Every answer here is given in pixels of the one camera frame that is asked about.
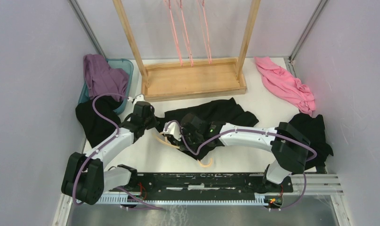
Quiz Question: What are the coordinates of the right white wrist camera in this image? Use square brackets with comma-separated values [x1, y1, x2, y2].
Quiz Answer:
[162, 120, 182, 144]

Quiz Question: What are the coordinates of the slotted grey cable duct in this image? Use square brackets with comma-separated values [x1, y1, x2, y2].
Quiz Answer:
[96, 193, 268, 207]

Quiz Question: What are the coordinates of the black garment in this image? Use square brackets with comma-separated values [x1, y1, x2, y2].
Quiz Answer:
[75, 96, 121, 148]
[289, 113, 334, 170]

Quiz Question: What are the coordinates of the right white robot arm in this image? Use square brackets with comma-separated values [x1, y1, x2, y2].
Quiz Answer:
[175, 113, 317, 192]

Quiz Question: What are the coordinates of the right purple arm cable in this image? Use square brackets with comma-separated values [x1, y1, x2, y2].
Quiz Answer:
[163, 120, 318, 210]

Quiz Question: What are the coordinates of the pink garment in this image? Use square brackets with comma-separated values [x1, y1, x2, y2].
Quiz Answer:
[254, 57, 316, 116]

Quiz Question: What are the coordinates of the wooden hanger rack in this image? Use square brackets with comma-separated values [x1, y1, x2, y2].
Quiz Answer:
[113, 0, 260, 101]

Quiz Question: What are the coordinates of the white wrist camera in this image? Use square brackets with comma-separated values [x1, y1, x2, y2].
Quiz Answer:
[128, 94, 145, 105]
[162, 120, 182, 144]

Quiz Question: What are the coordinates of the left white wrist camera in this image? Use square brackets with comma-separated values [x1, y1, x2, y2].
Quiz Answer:
[128, 94, 145, 105]

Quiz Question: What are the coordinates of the purple garment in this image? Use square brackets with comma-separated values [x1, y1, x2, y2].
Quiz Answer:
[83, 54, 129, 102]

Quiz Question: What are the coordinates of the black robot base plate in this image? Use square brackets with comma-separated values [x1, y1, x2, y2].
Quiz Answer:
[123, 173, 293, 201]

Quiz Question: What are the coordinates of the teal plastic basket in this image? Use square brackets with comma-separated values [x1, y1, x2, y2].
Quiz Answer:
[75, 54, 134, 115]

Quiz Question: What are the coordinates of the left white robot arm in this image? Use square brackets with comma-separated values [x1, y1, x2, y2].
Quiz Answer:
[61, 101, 159, 205]

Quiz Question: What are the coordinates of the pink wire hanger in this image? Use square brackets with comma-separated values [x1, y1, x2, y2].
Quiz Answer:
[163, 0, 194, 66]
[195, 0, 212, 64]

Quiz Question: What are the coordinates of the black pleated skirt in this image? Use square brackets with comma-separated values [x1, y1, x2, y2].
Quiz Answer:
[155, 97, 259, 161]

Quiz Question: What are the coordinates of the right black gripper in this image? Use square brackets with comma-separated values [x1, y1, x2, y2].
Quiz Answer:
[174, 127, 202, 152]

